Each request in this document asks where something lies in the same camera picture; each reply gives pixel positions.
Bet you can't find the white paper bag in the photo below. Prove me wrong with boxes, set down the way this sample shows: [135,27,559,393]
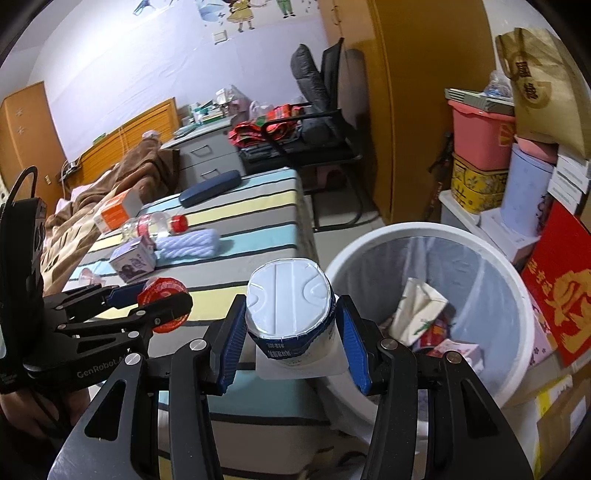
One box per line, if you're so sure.
[387,278,450,344]

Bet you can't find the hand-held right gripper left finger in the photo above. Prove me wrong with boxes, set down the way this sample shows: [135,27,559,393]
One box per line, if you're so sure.
[48,294,247,480]

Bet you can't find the grey nightstand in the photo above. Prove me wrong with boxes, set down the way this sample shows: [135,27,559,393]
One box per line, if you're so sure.
[161,115,247,195]

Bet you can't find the striped tablecloth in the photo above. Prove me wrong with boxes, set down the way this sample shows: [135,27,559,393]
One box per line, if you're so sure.
[62,167,333,469]

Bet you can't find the brown blanket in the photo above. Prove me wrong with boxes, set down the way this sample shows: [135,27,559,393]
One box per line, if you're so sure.
[39,138,181,296]

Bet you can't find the white trash bin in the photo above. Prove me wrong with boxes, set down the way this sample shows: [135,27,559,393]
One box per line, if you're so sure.
[323,223,536,432]

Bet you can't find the tall wooden wardrobe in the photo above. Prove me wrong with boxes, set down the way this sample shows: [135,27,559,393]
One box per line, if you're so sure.
[318,0,509,224]

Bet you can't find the small white printed box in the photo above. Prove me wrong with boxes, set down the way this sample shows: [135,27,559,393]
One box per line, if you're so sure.
[108,237,158,283]

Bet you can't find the red plaid bag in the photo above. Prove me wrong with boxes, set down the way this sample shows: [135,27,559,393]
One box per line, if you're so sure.
[228,105,305,148]

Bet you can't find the black office chair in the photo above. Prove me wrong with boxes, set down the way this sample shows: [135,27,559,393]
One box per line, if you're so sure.
[261,37,365,232]

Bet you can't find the pink bowl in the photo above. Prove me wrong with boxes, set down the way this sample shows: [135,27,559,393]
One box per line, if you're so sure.
[512,136,559,163]

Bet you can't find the grey quilted cushion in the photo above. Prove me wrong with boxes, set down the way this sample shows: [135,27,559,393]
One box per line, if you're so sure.
[290,44,331,109]

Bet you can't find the wooden bed headboard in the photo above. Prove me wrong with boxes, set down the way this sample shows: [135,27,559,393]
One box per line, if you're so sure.
[69,97,181,185]

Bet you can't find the cardboard box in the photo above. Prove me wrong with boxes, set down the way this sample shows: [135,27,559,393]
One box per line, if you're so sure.
[536,374,589,462]

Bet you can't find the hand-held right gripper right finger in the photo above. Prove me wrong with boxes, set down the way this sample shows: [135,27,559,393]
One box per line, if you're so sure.
[336,295,532,480]

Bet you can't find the pink plastic bucket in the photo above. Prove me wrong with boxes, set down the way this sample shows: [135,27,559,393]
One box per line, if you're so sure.
[448,99,518,174]

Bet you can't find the grey striped tray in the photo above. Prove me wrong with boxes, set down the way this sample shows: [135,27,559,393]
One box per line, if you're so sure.
[444,88,515,116]

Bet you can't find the dark blue glasses case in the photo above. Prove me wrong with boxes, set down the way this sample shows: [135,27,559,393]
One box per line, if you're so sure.
[179,170,242,208]

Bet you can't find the yellow patterned tin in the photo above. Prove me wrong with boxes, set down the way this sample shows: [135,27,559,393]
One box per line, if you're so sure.
[450,152,509,214]

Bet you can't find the stack of white boxes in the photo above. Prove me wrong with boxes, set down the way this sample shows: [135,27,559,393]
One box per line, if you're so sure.
[549,154,591,208]

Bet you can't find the group of bottles and boxes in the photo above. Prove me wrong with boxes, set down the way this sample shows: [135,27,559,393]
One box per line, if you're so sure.
[187,85,245,125]

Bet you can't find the narrow wooden cabinet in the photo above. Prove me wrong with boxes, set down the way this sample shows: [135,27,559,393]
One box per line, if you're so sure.
[0,82,65,213]

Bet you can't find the brown paper bag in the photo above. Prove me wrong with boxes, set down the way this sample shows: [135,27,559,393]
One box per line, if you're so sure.
[495,28,591,158]

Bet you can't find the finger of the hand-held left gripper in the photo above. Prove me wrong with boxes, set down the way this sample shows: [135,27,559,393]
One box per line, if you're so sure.
[42,281,149,324]
[55,292,194,356]

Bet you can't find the lavender cylinder box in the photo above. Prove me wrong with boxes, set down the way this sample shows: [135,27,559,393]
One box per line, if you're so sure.
[501,143,555,236]

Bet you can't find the person's left hand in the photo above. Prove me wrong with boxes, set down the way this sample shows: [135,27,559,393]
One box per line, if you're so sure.
[0,394,70,440]

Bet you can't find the white foam net sleeve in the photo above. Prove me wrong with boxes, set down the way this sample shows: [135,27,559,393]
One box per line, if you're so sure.
[154,228,222,265]

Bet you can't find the cartoon wall sticker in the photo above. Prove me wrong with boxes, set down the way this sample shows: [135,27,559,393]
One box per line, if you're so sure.
[134,0,305,33]

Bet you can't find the clear plastic bottle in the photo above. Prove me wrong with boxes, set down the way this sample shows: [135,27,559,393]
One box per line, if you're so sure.
[121,210,190,241]

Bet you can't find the orange white box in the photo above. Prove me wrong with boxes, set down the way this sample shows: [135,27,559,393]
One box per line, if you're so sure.
[93,189,141,233]

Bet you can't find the red gold box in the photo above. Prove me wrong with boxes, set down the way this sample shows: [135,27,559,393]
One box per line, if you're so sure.
[522,202,591,367]

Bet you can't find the red soda can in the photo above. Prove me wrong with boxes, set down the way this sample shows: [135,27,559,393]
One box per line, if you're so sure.
[137,276,190,334]

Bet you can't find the small red white carton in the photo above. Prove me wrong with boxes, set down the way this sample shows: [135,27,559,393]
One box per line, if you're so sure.
[427,339,483,376]

